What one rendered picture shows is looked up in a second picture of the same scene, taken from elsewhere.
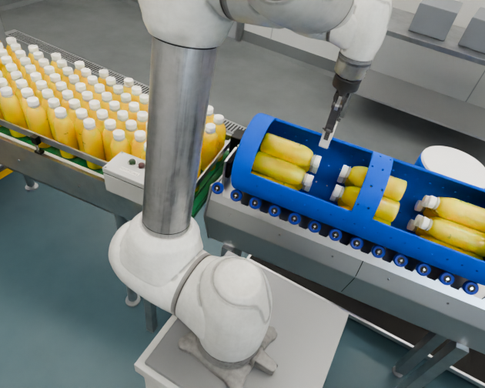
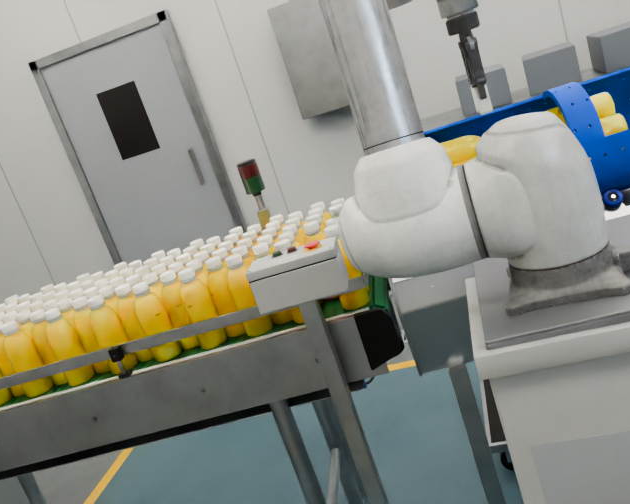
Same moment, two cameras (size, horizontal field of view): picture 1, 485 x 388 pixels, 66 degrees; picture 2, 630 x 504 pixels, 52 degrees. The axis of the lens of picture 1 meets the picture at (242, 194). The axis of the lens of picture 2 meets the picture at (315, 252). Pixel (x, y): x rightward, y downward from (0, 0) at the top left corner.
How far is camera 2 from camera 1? 0.81 m
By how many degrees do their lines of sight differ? 29
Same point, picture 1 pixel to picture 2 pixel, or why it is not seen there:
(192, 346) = (527, 295)
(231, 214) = (434, 284)
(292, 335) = not seen: outside the picture
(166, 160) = (369, 28)
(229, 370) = (598, 277)
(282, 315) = not seen: hidden behind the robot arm
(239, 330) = (568, 160)
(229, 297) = (528, 125)
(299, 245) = not seen: hidden behind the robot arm
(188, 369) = (547, 316)
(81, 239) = not seen: outside the picture
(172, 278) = (447, 183)
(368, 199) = (581, 117)
